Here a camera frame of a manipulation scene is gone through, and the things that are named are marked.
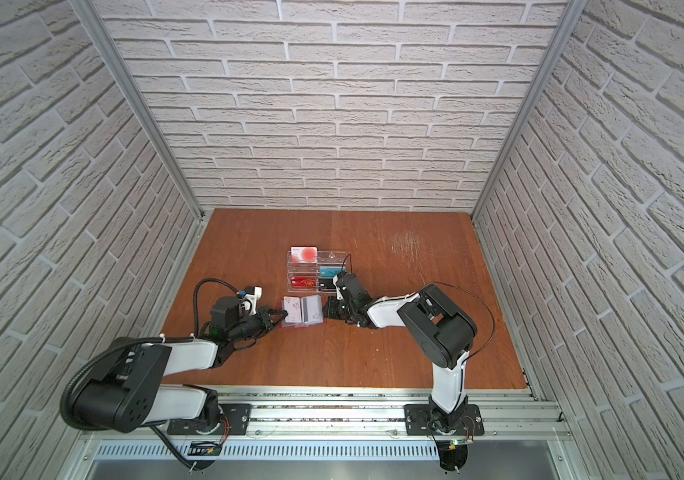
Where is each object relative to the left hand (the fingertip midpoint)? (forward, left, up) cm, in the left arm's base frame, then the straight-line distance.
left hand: (288, 310), depth 87 cm
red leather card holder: (+2, -1, -2) cm, 3 cm away
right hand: (+3, -10, -5) cm, 11 cm away
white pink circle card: (+19, -4, +3) cm, 19 cm away
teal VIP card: (+13, -12, 0) cm, 18 cm away
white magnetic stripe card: (+2, -7, -4) cm, 8 cm away
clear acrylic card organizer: (+15, -7, -1) cm, 16 cm away
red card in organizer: (+12, -3, -4) cm, 13 cm away
